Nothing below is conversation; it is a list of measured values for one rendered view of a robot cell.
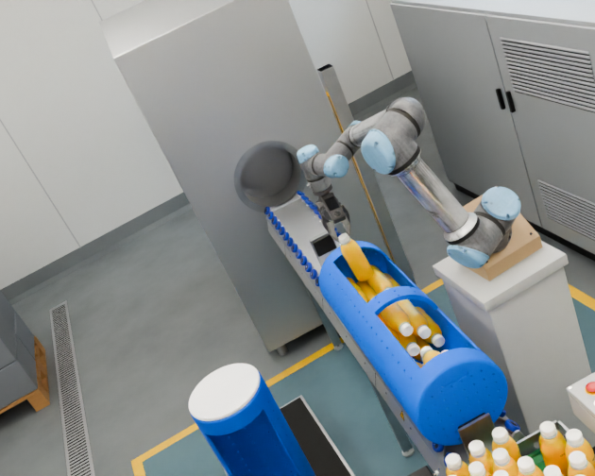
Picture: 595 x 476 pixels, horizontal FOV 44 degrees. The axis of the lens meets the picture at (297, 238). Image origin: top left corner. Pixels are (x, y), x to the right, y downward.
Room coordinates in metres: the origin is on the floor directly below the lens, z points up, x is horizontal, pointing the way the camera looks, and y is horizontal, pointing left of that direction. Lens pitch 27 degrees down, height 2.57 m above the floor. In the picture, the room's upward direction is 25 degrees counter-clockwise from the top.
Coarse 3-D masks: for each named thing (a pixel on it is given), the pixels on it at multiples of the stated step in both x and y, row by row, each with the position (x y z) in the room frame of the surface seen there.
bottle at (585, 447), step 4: (584, 440) 1.28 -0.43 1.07; (568, 444) 1.29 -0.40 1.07; (580, 444) 1.27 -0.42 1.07; (584, 444) 1.28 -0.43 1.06; (588, 444) 1.28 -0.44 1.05; (568, 448) 1.29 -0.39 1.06; (572, 448) 1.28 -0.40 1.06; (576, 448) 1.27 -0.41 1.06; (580, 448) 1.27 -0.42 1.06; (584, 448) 1.27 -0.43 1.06; (588, 448) 1.27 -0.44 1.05; (568, 452) 1.28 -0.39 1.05; (584, 452) 1.26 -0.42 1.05; (588, 452) 1.26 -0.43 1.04; (592, 452) 1.27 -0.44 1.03; (568, 456) 1.28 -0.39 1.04; (588, 456) 1.26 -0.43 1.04; (592, 456) 1.26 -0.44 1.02; (568, 460) 1.28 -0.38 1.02; (588, 460) 1.26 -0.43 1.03; (592, 460) 1.26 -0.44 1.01; (568, 464) 1.30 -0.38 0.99; (592, 464) 1.26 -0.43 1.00
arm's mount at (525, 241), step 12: (468, 204) 2.11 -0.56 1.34; (516, 228) 2.02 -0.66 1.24; (528, 228) 2.01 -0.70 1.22; (516, 240) 1.98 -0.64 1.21; (528, 240) 1.98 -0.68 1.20; (540, 240) 1.98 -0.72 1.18; (504, 252) 1.96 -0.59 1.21; (516, 252) 1.96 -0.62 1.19; (528, 252) 1.97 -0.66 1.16; (492, 264) 1.94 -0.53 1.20; (504, 264) 1.95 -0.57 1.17; (492, 276) 1.94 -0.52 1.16
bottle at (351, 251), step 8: (352, 240) 2.30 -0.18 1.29; (344, 248) 2.28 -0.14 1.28; (352, 248) 2.27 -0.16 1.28; (360, 248) 2.29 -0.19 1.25; (344, 256) 2.29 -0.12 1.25; (352, 256) 2.27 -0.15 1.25; (360, 256) 2.28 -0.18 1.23; (352, 264) 2.28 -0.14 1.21; (360, 264) 2.27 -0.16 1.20; (368, 264) 2.29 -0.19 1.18; (360, 272) 2.27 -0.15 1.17; (368, 272) 2.28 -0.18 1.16; (360, 280) 2.29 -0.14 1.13
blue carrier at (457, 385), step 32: (384, 256) 2.36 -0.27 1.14; (320, 288) 2.38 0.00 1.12; (352, 288) 2.13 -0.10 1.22; (416, 288) 2.11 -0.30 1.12; (352, 320) 2.03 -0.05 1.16; (448, 320) 1.88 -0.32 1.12; (384, 352) 1.78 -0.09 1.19; (448, 352) 1.60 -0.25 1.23; (480, 352) 1.60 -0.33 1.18; (416, 384) 1.57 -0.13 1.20; (448, 384) 1.54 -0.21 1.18; (480, 384) 1.55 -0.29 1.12; (416, 416) 1.53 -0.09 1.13; (448, 416) 1.54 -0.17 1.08
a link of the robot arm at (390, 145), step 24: (384, 120) 1.90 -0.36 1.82; (408, 120) 1.88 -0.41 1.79; (384, 144) 1.84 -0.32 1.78; (408, 144) 1.85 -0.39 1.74; (384, 168) 1.85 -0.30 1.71; (408, 168) 1.84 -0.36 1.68; (432, 192) 1.84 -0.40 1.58; (456, 216) 1.83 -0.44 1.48; (480, 216) 1.87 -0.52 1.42; (456, 240) 1.82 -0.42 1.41; (480, 240) 1.80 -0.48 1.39; (480, 264) 1.79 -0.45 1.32
